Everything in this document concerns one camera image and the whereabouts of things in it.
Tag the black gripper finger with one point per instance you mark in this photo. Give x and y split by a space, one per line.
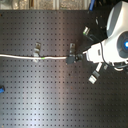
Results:
74 58

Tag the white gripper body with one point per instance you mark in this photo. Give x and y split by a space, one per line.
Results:
95 53

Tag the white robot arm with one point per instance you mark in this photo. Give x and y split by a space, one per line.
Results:
113 51

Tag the black perforated breadboard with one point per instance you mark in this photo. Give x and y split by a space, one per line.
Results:
51 93

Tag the right metal cable clip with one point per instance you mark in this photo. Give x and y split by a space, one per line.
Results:
72 49

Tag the metal cable clip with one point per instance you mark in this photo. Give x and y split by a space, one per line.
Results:
36 51
72 49

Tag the metal bracket upper right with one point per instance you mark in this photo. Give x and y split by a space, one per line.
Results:
86 31

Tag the left metal cable clip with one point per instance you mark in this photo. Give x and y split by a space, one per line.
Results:
36 51

